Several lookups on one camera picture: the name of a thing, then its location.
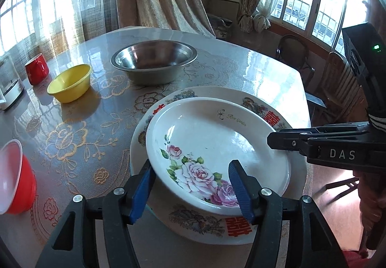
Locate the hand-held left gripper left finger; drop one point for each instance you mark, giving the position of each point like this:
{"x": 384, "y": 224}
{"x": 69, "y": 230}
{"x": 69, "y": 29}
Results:
{"x": 141, "y": 192}

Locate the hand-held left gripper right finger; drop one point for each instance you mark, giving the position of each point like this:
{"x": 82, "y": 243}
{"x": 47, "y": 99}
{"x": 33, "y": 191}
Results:
{"x": 239, "y": 192}

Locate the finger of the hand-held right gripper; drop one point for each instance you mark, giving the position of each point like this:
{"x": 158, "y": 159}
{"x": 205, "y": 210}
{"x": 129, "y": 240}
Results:
{"x": 286, "y": 139}

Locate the large patterned white plate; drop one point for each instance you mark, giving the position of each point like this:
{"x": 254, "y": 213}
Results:
{"x": 193, "y": 221}

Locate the white rose print plate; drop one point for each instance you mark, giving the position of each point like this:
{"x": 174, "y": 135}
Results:
{"x": 211, "y": 141}

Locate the red plastic bowl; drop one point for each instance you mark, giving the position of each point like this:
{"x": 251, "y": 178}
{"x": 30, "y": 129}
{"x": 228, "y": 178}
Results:
{"x": 27, "y": 183}

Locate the stainless steel bowl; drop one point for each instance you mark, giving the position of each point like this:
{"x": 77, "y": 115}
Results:
{"x": 150, "y": 74}

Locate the yellow plastic bowl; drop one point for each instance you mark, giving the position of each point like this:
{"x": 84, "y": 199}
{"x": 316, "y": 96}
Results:
{"x": 72, "y": 90}

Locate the person's right hand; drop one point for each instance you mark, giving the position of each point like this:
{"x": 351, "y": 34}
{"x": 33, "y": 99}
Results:
{"x": 369, "y": 195}

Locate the slatted wooden chair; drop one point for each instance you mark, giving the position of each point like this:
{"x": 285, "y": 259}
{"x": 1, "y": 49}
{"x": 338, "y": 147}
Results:
{"x": 337, "y": 87}

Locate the floral lace tablecloth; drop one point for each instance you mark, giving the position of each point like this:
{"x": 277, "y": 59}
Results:
{"x": 75, "y": 141}

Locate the round-back metal chair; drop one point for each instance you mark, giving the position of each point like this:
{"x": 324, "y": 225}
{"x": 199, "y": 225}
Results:
{"x": 294, "y": 50}

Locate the tied white sheer curtain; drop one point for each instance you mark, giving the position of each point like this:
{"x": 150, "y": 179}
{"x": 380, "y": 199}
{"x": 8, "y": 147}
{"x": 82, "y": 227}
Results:
{"x": 261, "y": 22}

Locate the patterned bag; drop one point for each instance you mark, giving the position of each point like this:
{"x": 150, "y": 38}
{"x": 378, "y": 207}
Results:
{"x": 221, "y": 25}

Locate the red mug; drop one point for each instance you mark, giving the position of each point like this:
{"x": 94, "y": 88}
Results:
{"x": 37, "y": 70}

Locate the white glass electric kettle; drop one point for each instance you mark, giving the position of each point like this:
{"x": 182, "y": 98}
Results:
{"x": 12, "y": 93}

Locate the large window behind sheer curtain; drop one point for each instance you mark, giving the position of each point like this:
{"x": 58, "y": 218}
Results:
{"x": 18, "y": 14}

